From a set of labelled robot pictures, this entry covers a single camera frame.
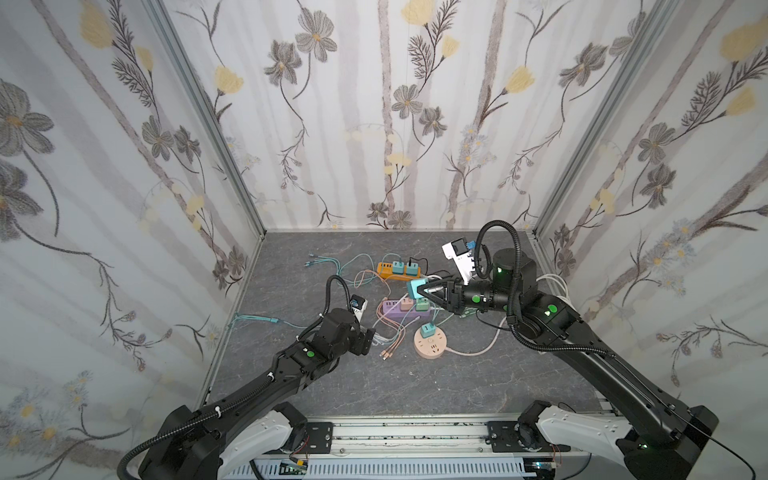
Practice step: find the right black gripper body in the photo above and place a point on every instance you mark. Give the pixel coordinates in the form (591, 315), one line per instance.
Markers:
(454, 294)

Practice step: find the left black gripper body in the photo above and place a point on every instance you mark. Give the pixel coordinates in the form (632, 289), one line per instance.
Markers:
(365, 341)

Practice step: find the purple power strip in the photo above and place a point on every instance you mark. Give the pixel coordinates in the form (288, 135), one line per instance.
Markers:
(391, 310)

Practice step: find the pink charger plug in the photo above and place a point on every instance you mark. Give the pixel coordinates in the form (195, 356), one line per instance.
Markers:
(406, 304)

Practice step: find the orange power strip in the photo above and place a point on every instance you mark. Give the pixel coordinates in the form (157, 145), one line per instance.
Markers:
(384, 272)

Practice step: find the teal charger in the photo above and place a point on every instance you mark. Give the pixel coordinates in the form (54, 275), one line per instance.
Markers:
(428, 330)
(412, 287)

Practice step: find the green charger plug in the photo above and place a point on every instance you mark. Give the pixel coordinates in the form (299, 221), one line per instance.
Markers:
(422, 305)

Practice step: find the pink round power strip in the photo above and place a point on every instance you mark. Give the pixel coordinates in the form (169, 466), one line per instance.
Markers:
(431, 347)

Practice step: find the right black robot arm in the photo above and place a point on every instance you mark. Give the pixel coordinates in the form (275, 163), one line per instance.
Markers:
(657, 435)

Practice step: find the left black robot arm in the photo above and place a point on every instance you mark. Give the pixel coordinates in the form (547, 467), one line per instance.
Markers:
(210, 442)

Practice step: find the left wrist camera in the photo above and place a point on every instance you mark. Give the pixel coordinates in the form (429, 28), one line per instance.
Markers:
(358, 306)

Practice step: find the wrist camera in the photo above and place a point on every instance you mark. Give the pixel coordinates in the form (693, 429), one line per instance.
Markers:
(358, 306)
(461, 252)

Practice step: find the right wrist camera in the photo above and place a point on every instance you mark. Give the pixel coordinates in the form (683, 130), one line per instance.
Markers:
(461, 252)

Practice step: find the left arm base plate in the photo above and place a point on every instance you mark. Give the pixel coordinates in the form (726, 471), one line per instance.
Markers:
(310, 438)

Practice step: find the aluminium mounting rail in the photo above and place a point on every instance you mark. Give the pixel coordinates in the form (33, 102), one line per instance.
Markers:
(408, 435)

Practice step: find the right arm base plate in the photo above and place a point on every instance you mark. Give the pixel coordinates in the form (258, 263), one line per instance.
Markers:
(512, 436)

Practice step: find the white slotted cable duct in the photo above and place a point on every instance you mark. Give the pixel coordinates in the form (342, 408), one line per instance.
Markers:
(413, 468)

